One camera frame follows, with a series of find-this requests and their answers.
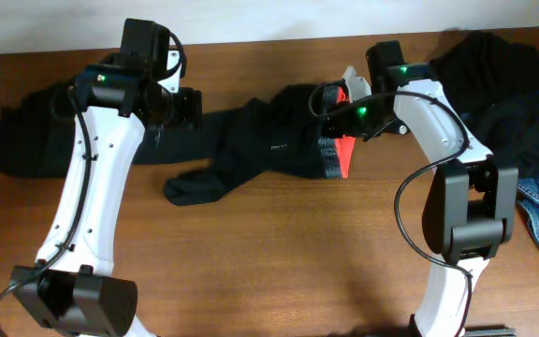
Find black pants with red waistband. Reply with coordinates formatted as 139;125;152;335
134;84;356;206

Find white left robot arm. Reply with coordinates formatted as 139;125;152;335
7;19;202;336

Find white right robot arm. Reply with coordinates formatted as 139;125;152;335
308;40;518;337

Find black garment with button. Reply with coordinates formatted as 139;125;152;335
376;117;410;137

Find black knit garment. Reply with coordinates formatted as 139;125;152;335
430;31;539;114

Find black folded cloth pile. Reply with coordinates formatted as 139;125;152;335
0;82;75;179

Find black metal rail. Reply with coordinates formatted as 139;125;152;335
464;326;517;337

